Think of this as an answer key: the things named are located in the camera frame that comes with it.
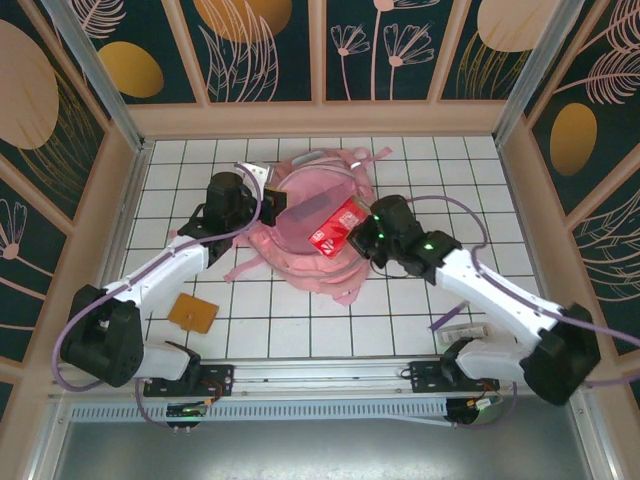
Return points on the aluminium frame post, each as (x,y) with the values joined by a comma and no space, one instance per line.
(100,85)
(531,75)

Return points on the pink fabric backpack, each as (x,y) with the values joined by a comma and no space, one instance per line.
(300,270)

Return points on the small green circuit board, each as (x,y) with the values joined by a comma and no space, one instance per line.
(186,410)
(484,404)

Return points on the purple pen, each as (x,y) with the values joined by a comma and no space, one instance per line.
(445,318)

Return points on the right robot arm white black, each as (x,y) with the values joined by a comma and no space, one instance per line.
(490,295)

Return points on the brown notebook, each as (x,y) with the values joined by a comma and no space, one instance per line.
(192,312)

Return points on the grey metal sheet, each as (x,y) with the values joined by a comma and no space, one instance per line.
(320,450)

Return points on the aluminium side rail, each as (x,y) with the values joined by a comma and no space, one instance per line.
(131,190)

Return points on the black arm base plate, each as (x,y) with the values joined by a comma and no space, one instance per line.
(220,380)
(425,377)

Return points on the aluminium mounting rail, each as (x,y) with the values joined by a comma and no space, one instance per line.
(320,372)

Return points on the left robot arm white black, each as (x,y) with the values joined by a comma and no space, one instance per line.
(160,270)

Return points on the white small carton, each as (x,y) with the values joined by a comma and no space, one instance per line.
(465,331)

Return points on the red snack packet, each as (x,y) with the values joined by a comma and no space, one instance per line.
(332,232)

